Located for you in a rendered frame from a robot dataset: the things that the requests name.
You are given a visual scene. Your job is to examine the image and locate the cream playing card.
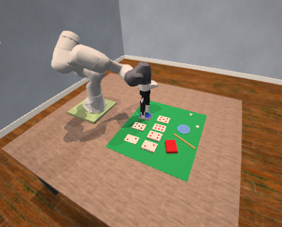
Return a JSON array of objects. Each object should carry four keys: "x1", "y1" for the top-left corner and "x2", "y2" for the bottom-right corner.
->
[
  {"x1": 152, "y1": 123, "x2": 166, "y2": 132},
  {"x1": 141, "y1": 140, "x2": 158, "y2": 152},
  {"x1": 124, "y1": 134, "x2": 139, "y2": 144},
  {"x1": 132, "y1": 122, "x2": 146, "y2": 131},
  {"x1": 147, "y1": 130, "x2": 162, "y2": 141},
  {"x1": 157, "y1": 116, "x2": 170, "y2": 124}
]

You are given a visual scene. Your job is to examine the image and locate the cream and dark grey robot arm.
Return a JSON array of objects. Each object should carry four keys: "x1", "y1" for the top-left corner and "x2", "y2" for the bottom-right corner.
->
[{"x1": 52, "y1": 31, "x2": 158, "y2": 114}]

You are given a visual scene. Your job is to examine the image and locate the green felt table cloth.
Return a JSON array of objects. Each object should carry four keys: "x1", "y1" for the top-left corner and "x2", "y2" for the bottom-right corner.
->
[{"x1": 105, "y1": 101, "x2": 207, "y2": 182}]

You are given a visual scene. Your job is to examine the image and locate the red card stack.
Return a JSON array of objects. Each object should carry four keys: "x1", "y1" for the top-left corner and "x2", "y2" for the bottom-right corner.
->
[{"x1": 165, "y1": 140, "x2": 178, "y2": 153}]

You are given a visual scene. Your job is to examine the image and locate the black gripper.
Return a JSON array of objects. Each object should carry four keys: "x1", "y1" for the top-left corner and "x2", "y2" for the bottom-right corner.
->
[{"x1": 139, "y1": 90, "x2": 150, "y2": 118}]

